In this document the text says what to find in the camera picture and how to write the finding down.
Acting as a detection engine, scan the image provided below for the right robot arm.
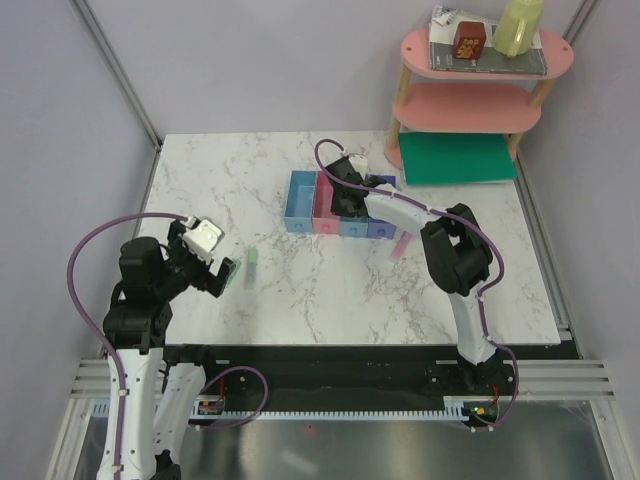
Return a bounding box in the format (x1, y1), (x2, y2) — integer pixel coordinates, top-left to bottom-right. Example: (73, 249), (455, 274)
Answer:
(322, 156), (499, 394)

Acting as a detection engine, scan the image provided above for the green folder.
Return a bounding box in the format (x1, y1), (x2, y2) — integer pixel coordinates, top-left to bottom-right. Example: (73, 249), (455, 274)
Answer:
(399, 132), (517, 186)

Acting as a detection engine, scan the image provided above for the pink highlighter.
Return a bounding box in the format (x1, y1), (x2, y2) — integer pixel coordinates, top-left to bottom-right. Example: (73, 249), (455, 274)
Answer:
(390, 232), (413, 262)

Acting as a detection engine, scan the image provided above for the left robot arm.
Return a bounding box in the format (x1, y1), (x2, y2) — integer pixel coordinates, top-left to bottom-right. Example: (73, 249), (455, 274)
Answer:
(97, 217), (237, 479)

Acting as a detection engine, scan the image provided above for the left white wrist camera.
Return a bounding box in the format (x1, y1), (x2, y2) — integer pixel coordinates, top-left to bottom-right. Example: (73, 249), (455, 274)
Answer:
(182, 216), (225, 264)

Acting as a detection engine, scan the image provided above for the grey book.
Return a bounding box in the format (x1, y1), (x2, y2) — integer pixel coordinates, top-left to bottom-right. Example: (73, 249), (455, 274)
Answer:
(429, 23), (547, 76)

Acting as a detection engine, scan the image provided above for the long green highlighter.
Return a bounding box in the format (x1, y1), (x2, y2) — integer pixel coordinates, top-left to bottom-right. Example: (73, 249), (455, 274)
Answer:
(244, 247), (259, 290)

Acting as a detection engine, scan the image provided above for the purple cable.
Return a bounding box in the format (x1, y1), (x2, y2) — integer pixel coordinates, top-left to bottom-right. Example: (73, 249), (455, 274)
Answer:
(314, 138), (522, 434)
(67, 212), (196, 474)

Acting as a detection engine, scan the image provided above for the white slotted cable duct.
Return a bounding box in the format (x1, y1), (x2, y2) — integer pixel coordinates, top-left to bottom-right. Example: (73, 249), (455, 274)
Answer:
(94, 395), (501, 420)

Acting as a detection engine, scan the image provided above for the crumpled white paper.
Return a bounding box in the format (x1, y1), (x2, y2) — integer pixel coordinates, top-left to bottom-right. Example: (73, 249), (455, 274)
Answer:
(431, 5), (459, 27)

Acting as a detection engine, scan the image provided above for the short green highlighter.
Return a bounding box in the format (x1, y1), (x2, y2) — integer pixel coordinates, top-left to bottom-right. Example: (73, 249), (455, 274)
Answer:
(225, 258), (242, 288)

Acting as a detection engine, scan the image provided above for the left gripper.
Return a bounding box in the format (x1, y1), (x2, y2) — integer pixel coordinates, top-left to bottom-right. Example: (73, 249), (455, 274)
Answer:
(155, 219), (235, 298)

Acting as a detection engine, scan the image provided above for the red patterned box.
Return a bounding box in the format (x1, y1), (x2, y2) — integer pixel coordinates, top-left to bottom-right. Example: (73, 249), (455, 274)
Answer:
(453, 21), (487, 61)

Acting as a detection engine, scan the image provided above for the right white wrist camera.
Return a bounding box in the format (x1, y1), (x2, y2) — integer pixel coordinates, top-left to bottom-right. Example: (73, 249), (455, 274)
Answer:
(348, 153), (369, 179)

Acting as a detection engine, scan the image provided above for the purple drawer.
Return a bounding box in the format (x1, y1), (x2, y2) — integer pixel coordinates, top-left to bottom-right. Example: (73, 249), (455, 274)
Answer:
(366, 218), (396, 240)

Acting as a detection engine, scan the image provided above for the pink three-tier shelf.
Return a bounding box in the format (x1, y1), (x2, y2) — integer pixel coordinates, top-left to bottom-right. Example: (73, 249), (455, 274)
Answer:
(385, 29), (574, 168)

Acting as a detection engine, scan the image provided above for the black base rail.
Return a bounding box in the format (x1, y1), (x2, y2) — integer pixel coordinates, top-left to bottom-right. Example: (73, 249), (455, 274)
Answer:
(161, 345), (516, 412)

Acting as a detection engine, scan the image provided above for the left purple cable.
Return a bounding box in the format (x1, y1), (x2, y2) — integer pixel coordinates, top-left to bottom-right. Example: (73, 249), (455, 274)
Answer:
(67, 212), (196, 474)

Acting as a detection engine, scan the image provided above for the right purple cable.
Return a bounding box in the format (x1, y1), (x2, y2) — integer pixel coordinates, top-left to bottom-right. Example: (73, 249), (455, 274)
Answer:
(314, 138), (522, 434)

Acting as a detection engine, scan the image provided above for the light blue end drawer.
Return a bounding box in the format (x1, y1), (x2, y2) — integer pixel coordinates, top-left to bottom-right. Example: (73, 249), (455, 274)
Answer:
(284, 170), (317, 234)

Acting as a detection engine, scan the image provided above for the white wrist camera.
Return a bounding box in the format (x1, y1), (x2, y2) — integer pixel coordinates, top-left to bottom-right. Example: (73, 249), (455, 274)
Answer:
(182, 216), (225, 264)
(348, 153), (369, 179)

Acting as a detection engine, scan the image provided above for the pink drawer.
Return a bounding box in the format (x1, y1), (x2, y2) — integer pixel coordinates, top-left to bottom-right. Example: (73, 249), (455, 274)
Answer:
(312, 171), (341, 235)

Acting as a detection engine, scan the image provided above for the yellow-green pitcher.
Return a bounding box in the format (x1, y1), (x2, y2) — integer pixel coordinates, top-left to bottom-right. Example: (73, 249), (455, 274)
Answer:
(492, 0), (544, 58)

